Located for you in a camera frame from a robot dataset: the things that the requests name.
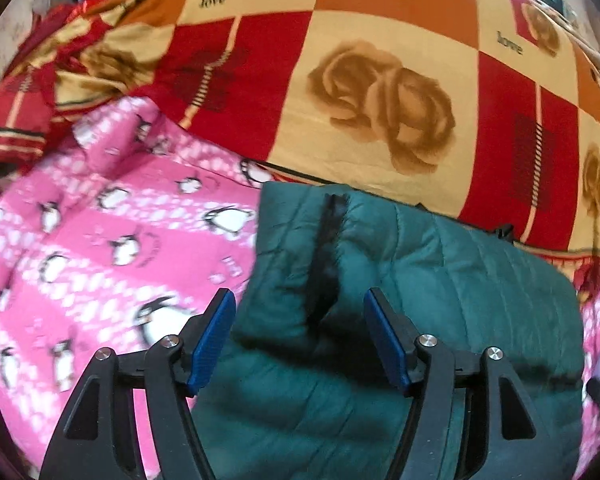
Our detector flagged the dark green puffer jacket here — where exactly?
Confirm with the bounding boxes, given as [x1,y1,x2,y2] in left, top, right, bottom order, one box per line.
[192,182,584,479]

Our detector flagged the pink penguin bed sheet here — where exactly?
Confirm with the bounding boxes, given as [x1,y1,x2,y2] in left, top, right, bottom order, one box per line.
[0,98,270,466]

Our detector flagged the red orange rose blanket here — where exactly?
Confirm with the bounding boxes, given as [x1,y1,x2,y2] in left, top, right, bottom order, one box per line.
[0,0,600,300]

